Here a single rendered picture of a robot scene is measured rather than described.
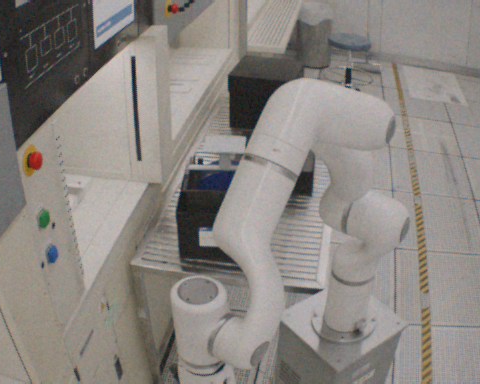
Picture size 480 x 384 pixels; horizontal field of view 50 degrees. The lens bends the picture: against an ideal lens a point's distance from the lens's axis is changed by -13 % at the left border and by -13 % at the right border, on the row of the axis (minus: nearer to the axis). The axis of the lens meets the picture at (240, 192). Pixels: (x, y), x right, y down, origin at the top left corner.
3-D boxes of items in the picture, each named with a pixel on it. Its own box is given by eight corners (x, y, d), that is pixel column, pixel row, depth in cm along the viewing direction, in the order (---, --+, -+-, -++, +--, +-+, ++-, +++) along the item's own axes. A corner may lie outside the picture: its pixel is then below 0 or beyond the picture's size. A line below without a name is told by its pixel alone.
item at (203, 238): (178, 258, 180) (174, 212, 170) (188, 208, 203) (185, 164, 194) (268, 262, 179) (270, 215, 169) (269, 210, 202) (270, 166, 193)
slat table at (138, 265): (301, 422, 208) (324, 288, 168) (157, 400, 218) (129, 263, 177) (330, 235, 316) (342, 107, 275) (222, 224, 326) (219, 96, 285)
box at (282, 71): (292, 136, 249) (293, 82, 235) (227, 127, 255) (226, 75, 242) (303, 109, 272) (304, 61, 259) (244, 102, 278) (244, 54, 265)
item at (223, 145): (184, 250, 182) (178, 160, 165) (191, 212, 199) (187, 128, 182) (263, 252, 181) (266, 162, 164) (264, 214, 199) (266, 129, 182)
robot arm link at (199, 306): (242, 346, 92) (198, 323, 96) (243, 288, 85) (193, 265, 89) (211, 375, 86) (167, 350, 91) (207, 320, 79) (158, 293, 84)
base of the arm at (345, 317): (388, 323, 154) (401, 274, 144) (340, 353, 145) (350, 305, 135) (347, 289, 167) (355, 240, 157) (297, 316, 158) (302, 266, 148)
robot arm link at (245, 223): (344, 198, 89) (263, 374, 86) (257, 166, 96) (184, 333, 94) (327, 181, 81) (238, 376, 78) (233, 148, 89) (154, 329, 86)
